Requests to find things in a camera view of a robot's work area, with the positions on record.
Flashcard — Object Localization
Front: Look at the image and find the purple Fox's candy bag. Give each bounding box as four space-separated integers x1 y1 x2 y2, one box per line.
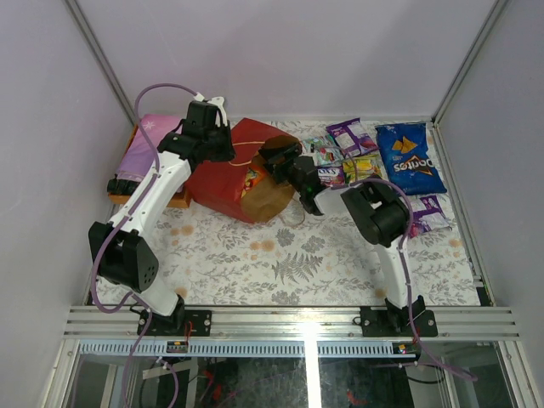
317 166 345 187

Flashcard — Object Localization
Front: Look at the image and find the orange snack packet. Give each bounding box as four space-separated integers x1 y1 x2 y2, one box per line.
241 164 268 197

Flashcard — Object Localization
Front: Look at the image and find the red paper bag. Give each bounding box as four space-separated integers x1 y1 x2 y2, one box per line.
184 118 300 224

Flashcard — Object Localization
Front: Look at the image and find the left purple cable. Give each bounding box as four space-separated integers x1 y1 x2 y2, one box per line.
89 82 203 408

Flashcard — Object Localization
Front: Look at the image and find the purple snack packet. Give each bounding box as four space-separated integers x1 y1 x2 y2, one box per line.
326 118 378 157
409 195 450 238

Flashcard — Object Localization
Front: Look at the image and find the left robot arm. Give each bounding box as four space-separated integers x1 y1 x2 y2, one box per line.
88 97 235 336

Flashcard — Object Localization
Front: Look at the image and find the aluminium front rail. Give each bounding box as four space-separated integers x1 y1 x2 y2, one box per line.
63 306 520 342

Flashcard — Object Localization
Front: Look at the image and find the black object beside tray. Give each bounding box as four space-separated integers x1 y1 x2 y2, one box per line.
106 176 139 196

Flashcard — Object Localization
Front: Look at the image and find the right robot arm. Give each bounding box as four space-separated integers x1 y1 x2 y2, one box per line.
258 143 418 336

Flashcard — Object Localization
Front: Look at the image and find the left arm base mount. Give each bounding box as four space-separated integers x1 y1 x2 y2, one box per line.
145 296 213 337

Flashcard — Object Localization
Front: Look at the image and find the green Fox's candy bag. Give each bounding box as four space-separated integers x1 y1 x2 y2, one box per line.
342 155 382 184

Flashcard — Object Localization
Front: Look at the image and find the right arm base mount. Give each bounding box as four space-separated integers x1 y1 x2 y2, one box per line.
360 295 438 337

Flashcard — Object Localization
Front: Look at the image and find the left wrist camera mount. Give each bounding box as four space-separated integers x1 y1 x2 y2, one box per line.
193 93 229 127

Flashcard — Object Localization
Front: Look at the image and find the floral tablecloth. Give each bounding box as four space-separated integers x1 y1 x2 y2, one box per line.
148 195 480 306

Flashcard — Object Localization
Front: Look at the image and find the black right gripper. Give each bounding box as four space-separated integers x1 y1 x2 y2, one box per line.
258 143 306 196

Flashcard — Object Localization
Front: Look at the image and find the teal Fox's candy bag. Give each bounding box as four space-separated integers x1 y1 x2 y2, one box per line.
301 136 343 167

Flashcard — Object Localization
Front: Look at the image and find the purple pillow package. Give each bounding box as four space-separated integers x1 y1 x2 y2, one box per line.
116 114 181 183

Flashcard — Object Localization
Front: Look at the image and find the blue Doritos chip bag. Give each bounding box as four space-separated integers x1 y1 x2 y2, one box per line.
375 122 447 196

